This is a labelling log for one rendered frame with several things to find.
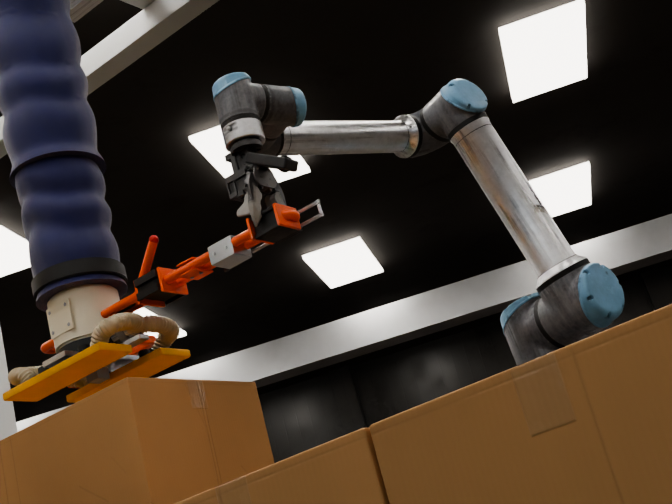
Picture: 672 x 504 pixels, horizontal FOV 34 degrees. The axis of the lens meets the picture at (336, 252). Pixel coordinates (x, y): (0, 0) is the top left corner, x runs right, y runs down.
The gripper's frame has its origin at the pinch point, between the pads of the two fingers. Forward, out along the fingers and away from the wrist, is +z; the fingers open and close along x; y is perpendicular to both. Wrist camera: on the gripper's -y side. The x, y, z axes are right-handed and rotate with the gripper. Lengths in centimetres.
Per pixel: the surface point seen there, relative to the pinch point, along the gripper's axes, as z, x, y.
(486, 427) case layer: 70, 82, -78
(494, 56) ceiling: -280, -509, 141
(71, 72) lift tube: -64, 2, 49
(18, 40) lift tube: -74, 12, 54
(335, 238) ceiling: -280, -670, 420
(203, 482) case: 47, 6, 29
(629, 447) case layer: 76, 82, -91
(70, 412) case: 26, 22, 47
